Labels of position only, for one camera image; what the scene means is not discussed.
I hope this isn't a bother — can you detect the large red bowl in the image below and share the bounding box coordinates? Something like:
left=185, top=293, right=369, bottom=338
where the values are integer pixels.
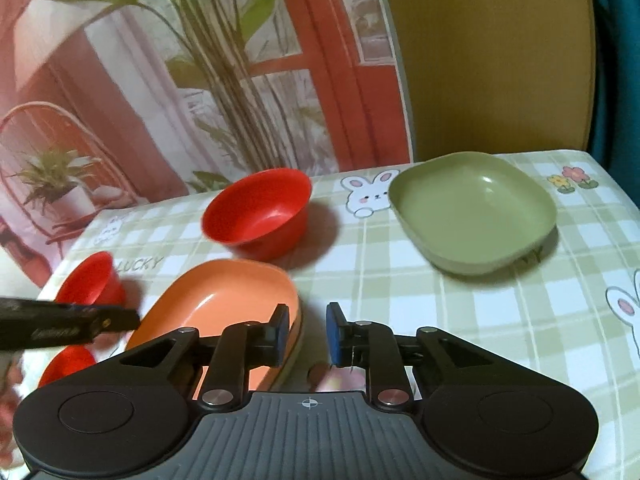
left=38, top=346, right=96, bottom=387

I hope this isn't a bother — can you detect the orange square plate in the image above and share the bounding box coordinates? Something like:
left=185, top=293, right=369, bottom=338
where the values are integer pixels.
left=126, top=259, right=304, bottom=391

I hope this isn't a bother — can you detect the person's left hand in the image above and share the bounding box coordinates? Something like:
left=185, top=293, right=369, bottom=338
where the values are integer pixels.
left=0, top=363, right=23, bottom=468

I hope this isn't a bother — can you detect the red bowl back left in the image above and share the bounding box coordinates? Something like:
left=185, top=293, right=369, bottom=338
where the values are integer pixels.
left=54, top=252, right=126, bottom=307

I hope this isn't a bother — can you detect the red bowl back right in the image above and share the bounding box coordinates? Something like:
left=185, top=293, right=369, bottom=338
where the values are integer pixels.
left=201, top=168, right=312, bottom=261

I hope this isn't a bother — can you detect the small green square plate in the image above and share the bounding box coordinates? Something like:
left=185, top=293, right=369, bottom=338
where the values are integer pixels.
left=388, top=152, right=558, bottom=276

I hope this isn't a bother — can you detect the green plaid tablecloth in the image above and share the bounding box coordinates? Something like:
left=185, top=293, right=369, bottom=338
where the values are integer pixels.
left=19, top=148, right=640, bottom=480

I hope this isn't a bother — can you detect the printed room backdrop cloth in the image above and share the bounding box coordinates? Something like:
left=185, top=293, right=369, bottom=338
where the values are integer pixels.
left=1, top=0, right=412, bottom=294

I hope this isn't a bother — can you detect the olive yellow board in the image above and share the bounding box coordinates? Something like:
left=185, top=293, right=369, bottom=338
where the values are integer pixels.
left=385, top=0, right=596, bottom=160

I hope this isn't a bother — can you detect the teal curtain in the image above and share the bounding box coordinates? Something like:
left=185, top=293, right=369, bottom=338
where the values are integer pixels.
left=589, top=0, right=639, bottom=179

